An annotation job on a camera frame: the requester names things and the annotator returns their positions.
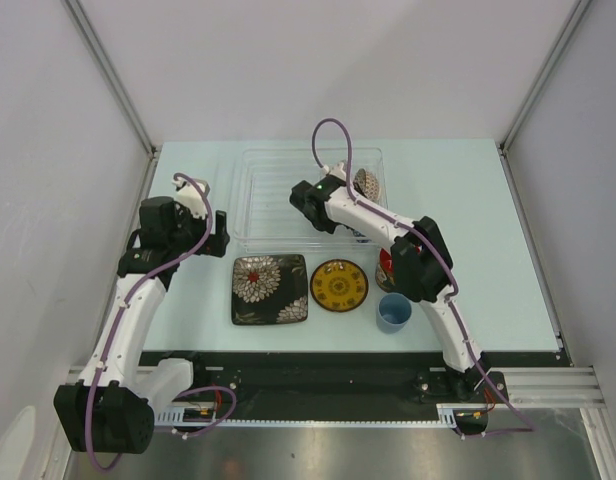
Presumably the light blue plastic cup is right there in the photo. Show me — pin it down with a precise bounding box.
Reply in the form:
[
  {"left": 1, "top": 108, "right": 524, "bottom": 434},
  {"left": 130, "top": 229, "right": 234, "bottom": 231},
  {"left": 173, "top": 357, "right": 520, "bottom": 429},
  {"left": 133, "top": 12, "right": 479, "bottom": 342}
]
[{"left": 376, "top": 292, "right": 412, "bottom": 334}]

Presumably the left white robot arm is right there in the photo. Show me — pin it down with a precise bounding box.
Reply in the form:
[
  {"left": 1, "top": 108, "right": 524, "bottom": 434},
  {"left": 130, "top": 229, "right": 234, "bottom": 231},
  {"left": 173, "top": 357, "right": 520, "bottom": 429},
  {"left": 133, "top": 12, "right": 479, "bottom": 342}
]
[{"left": 53, "top": 191, "right": 230, "bottom": 454}]

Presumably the left aluminium frame post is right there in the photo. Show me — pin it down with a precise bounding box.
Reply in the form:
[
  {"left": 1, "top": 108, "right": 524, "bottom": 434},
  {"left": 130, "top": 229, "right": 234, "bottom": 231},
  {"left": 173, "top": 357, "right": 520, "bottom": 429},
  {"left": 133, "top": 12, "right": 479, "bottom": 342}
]
[{"left": 61, "top": 0, "right": 157, "bottom": 156}]

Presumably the right aluminium frame post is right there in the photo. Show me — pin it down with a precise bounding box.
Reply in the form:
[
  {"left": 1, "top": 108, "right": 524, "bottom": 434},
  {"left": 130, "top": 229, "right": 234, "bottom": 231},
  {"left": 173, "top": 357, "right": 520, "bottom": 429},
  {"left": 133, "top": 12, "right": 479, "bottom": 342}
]
[{"left": 499, "top": 0, "right": 592, "bottom": 146}]

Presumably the black floral square plate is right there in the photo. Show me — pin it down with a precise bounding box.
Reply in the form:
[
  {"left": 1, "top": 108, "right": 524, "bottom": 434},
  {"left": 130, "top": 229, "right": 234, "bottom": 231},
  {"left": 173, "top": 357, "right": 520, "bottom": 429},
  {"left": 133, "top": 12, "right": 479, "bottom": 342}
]
[{"left": 231, "top": 254, "right": 308, "bottom": 326}]

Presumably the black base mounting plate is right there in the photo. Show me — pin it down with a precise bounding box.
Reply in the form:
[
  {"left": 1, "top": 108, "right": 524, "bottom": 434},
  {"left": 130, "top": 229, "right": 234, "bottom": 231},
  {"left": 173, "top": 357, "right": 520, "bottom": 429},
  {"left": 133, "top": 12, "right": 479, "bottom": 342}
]
[{"left": 137, "top": 348, "right": 574, "bottom": 435}]

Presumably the clear plastic dish rack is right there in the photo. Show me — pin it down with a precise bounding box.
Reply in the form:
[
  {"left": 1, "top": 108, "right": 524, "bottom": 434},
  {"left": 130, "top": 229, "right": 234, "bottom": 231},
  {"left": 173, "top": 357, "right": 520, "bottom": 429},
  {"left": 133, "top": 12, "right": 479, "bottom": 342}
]
[{"left": 230, "top": 148, "right": 373, "bottom": 253}]

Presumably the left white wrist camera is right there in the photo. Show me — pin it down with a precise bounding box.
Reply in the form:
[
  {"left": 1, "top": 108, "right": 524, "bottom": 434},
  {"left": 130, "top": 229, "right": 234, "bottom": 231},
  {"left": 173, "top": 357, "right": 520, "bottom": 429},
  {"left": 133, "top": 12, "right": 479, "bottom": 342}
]
[{"left": 173, "top": 173, "right": 210, "bottom": 220}]

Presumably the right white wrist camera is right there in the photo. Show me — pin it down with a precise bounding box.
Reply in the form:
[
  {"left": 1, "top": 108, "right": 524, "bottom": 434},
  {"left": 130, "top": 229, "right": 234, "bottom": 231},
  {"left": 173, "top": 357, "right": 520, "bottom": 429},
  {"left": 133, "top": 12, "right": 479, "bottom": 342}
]
[{"left": 319, "top": 161, "right": 351, "bottom": 187}]

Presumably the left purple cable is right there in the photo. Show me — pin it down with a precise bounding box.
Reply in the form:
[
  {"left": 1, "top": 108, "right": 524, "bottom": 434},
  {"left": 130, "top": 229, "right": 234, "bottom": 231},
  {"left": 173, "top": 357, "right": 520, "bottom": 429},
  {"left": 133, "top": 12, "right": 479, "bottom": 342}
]
[{"left": 85, "top": 172, "right": 237, "bottom": 473}]

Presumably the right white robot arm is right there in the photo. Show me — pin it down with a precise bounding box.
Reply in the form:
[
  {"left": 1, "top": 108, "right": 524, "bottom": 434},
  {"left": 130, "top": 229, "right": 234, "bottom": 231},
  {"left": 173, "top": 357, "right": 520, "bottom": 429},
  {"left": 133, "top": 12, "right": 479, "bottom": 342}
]
[{"left": 289, "top": 175, "right": 490, "bottom": 401}]

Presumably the yellow brown round saucer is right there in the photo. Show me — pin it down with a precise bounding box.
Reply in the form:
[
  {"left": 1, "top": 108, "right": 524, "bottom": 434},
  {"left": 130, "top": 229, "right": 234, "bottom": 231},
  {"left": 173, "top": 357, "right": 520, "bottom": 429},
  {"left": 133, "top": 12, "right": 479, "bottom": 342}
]
[{"left": 309, "top": 259, "right": 369, "bottom": 313}]

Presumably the light blue cable duct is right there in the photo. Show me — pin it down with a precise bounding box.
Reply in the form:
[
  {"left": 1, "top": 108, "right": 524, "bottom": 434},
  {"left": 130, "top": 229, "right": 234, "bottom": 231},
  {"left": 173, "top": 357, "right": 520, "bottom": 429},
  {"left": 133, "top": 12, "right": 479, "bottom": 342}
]
[{"left": 155, "top": 404, "right": 457, "bottom": 429}]

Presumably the aluminium front rail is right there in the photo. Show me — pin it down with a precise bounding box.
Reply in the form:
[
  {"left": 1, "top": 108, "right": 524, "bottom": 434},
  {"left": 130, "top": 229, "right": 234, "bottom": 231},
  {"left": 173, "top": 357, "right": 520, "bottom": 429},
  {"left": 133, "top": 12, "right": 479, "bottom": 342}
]
[{"left": 75, "top": 358, "right": 602, "bottom": 405}]

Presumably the purple cable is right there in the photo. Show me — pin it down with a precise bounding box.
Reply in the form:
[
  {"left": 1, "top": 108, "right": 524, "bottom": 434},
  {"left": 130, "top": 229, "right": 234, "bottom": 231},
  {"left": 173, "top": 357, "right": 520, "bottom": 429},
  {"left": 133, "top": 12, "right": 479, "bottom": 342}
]
[
  {"left": 85, "top": 172, "right": 237, "bottom": 473},
  {"left": 311, "top": 117, "right": 536, "bottom": 441}
]

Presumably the pink patterned bowl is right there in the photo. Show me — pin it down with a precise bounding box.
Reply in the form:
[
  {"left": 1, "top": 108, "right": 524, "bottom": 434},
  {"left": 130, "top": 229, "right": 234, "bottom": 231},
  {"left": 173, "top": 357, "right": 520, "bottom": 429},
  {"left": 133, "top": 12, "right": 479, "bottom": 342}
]
[{"left": 353, "top": 168, "right": 381, "bottom": 203}]

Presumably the red interior dark mug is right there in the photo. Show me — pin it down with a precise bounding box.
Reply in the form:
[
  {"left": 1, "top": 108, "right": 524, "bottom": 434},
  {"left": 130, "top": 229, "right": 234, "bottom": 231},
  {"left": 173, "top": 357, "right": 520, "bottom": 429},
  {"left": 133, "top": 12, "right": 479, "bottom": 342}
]
[{"left": 375, "top": 249, "right": 414, "bottom": 301}]

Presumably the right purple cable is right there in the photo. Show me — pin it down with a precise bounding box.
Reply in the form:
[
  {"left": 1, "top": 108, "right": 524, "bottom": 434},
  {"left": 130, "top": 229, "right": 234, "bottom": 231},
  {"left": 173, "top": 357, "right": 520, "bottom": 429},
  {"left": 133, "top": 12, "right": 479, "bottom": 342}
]
[{"left": 311, "top": 117, "right": 536, "bottom": 441}]

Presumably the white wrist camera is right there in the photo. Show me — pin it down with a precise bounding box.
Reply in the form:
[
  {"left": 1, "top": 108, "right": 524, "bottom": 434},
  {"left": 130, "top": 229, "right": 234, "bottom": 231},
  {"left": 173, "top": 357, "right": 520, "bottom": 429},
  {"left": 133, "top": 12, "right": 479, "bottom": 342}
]
[
  {"left": 173, "top": 173, "right": 210, "bottom": 220},
  {"left": 319, "top": 161, "right": 351, "bottom": 187}
]

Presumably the aluminium frame post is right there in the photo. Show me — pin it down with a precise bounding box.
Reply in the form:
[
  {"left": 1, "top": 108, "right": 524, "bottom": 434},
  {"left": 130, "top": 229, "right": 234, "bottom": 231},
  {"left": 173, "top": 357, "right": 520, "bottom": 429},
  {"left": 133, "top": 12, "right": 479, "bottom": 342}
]
[
  {"left": 499, "top": 0, "right": 592, "bottom": 146},
  {"left": 61, "top": 0, "right": 157, "bottom": 156}
]

